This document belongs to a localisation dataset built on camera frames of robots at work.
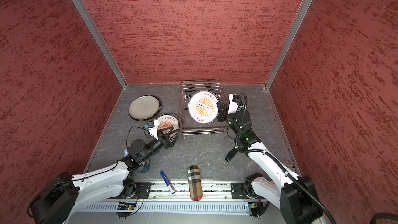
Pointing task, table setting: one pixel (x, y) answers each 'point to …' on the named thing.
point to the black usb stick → (231, 154)
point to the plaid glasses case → (195, 183)
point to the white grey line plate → (143, 108)
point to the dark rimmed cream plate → (159, 111)
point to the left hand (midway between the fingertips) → (178, 132)
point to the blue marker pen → (171, 187)
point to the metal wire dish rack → (189, 127)
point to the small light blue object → (126, 152)
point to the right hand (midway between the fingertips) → (215, 105)
